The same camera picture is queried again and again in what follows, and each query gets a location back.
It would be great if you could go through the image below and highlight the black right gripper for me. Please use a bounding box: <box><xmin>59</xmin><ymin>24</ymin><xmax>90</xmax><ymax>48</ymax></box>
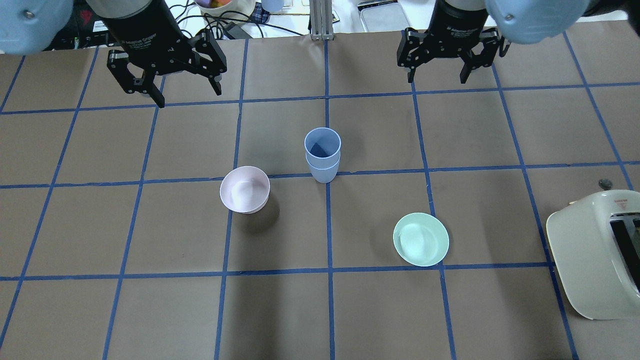
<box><xmin>397</xmin><ymin>2</ymin><xmax>511</xmax><ymax>84</ymax></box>

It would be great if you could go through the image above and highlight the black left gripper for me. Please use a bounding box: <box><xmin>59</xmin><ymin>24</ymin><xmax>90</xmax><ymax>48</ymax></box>
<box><xmin>106</xmin><ymin>0</ymin><xmax>227</xmax><ymax>109</ymax></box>

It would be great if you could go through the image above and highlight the blue cup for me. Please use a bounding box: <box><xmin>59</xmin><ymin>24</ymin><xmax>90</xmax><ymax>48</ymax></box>
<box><xmin>306</xmin><ymin>154</ymin><xmax>341</xmax><ymax>183</ymax></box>
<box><xmin>304</xmin><ymin>127</ymin><xmax>342</xmax><ymax>169</ymax></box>

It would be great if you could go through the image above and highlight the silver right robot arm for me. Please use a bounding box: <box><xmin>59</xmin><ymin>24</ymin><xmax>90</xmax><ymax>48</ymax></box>
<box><xmin>102</xmin><ymin>0</ymin><xmax>639</xmax><ymax>108</ymax></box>

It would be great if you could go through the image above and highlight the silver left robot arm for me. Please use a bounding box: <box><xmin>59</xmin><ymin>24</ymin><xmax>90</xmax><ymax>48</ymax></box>
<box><xmin>1</xmin><ymin>0</ymin><xmax>227</xmax><ymax>108</ymax></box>

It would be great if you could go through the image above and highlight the bowl of foam cubes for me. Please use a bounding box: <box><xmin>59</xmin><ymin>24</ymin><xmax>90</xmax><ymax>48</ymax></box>
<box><xmin>194</xmin><ymin>0</ymin><xmax>256</xmax><ymax>18</ymax></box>

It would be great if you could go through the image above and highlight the pink bowl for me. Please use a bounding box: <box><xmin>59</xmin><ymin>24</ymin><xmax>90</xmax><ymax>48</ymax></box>
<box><xmin>219</xmin><ymin>166</ymin><xmax>271</xmax><ymax>214</ymax></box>

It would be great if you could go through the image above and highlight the mint green bowl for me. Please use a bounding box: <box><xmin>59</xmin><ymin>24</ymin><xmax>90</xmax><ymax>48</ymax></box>
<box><xmin>392</xmin><ymin>212</ymin><xmax>450</xmax><ymax>267</ymax></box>

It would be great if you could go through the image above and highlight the cream toaster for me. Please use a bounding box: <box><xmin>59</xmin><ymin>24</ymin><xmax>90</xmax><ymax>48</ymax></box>
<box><xmin>545</xmin><ymin>189</ymin><xmax>640</xmax><ymax>320</ymax></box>

